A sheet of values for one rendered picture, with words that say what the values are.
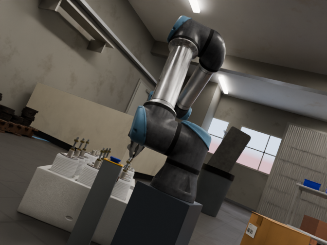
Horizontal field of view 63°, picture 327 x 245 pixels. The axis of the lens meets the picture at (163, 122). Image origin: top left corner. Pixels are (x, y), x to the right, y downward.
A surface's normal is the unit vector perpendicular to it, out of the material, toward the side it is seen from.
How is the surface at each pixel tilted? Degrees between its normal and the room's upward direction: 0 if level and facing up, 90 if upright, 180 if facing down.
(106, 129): 90
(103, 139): 90
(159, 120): 71
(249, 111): 90
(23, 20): 90
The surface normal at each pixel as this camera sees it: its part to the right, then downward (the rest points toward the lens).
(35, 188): 0.08, -0.11
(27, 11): 0.86, 0.30
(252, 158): -0.34, -0.27
